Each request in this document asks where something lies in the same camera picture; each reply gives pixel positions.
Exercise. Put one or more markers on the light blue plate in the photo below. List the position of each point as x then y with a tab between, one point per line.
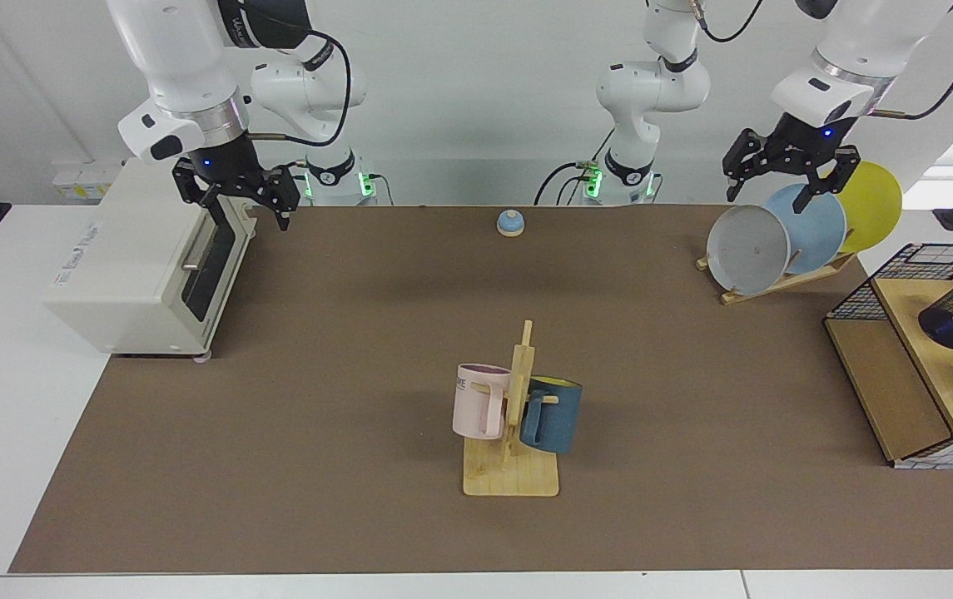
821	237

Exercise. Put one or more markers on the grey plate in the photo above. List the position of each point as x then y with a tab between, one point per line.
747	249

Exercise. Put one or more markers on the yellow plate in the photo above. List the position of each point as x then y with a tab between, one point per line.
874	208

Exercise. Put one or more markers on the wooden plate rack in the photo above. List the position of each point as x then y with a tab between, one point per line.
817	270

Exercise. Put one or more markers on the pale toaster oven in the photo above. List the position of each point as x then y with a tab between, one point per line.
135	249

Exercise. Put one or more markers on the small blue round bell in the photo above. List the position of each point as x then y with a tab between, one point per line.
510	223

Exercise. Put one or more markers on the brown table cloth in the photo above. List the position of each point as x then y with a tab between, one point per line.
318	466

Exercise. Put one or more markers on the pink cup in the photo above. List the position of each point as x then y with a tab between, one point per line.
469	408

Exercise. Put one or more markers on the dark teal cup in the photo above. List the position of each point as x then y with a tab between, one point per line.
555	420

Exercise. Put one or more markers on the wooden cup stand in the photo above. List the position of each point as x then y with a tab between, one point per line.
509	478

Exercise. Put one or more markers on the white wall socket box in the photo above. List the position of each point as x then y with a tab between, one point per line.
81	183

